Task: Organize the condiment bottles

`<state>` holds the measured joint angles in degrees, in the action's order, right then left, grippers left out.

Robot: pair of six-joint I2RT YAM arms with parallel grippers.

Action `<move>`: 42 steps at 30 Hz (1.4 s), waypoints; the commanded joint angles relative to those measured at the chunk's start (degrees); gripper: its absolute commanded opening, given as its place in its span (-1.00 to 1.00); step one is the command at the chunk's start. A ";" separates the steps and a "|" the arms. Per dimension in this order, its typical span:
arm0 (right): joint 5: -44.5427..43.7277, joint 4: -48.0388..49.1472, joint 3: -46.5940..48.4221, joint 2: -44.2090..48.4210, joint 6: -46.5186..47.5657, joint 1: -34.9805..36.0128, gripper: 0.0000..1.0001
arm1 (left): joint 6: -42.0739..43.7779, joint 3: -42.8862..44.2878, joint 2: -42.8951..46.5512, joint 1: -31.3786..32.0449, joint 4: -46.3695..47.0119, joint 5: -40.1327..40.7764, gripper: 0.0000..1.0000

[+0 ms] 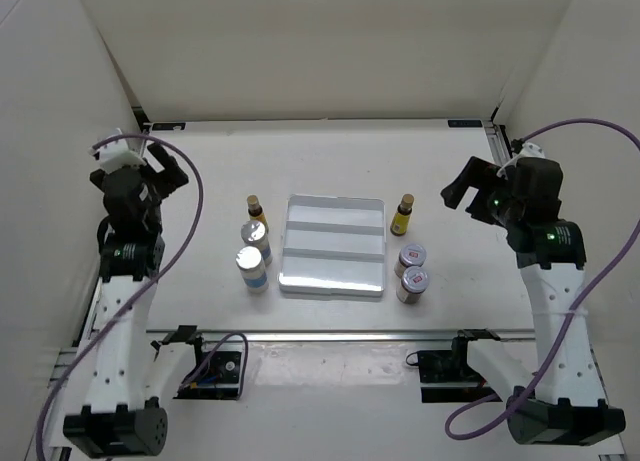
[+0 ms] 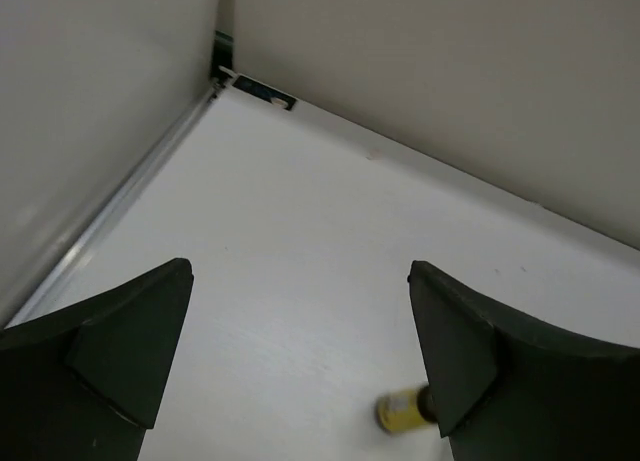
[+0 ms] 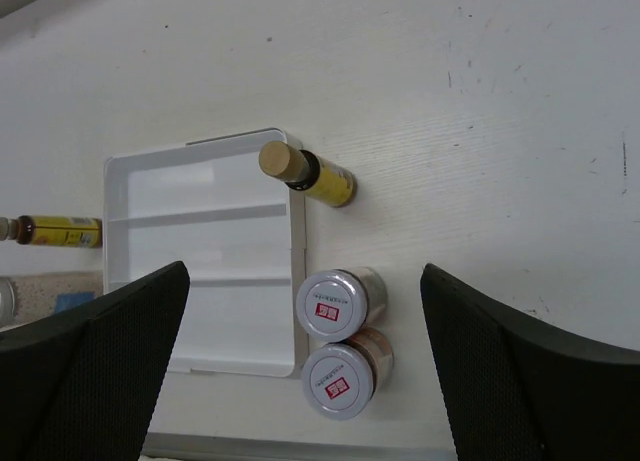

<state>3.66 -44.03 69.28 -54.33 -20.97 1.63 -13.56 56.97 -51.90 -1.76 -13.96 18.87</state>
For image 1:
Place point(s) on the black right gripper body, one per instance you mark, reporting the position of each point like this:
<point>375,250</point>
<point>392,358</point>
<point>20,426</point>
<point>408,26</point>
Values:
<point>510,205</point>

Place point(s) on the yellow sauce bottle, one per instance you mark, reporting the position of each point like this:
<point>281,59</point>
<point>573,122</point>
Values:
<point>400,221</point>

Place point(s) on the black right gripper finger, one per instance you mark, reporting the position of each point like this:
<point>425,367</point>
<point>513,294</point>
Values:
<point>453,193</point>
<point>481,175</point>

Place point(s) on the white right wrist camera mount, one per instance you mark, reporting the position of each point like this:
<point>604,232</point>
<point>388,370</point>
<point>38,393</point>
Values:
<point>521,149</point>

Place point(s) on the blue label corner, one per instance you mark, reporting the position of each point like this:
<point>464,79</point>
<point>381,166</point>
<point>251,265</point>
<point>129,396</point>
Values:
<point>464,123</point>
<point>168,126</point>

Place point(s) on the dark brown sauce bottle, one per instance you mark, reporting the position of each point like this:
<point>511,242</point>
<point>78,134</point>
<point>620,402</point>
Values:
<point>256,211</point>

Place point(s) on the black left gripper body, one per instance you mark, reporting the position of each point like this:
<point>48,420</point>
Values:
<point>154,212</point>

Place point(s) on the blue label left corner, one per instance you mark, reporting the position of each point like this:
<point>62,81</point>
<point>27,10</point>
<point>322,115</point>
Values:
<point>168,126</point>

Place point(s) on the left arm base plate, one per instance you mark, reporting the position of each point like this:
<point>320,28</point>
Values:
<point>219,372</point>

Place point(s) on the aluminium right side rail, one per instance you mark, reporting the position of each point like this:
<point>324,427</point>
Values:
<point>499,142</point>

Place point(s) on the blue label right corner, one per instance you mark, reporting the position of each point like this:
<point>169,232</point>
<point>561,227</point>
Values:
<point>464,123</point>

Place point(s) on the white compartment tray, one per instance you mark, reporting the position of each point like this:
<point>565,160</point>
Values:
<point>333,247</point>

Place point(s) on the aluminium front rail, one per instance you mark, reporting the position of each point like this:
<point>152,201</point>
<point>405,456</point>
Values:
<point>288,336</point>

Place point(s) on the red-label spice jar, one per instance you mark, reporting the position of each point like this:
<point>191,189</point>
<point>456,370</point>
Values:
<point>413,283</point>
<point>410,255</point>

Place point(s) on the blue-label silver-lid shaker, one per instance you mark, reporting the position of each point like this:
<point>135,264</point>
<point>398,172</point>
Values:
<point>254,233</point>
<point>251,265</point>

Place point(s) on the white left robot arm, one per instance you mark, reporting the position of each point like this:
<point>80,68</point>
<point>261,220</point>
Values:
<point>133,378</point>

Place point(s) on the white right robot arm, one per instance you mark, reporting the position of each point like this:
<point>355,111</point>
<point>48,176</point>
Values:
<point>563,402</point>

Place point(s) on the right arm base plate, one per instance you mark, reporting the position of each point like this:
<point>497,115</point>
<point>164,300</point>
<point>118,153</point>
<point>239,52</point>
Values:
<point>443,381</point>

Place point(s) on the aluminium rail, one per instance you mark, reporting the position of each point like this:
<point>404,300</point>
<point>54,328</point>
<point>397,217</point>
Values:
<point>288,336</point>
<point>499,142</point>

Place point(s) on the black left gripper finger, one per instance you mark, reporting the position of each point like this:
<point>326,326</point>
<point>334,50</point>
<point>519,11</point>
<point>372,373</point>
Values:
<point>172,176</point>
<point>158,152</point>

